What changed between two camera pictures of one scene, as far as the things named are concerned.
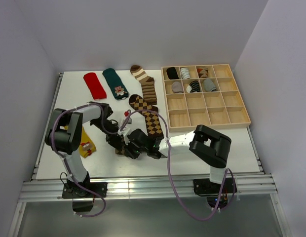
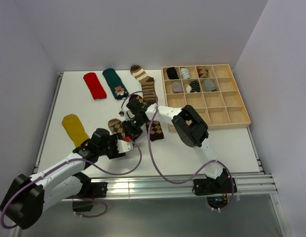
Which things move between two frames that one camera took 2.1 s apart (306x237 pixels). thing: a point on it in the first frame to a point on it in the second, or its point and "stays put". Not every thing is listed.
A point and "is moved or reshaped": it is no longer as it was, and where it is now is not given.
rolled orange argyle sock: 202,73 stays put
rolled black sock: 172,73 stays put
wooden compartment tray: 207,95 stays put
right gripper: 129,151 to 131,133
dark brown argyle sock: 153,127 stays put
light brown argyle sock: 121,151 is moved or reshaped
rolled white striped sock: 185,73 stays put
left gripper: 114,138 to 113,138
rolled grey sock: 209,86 stays put
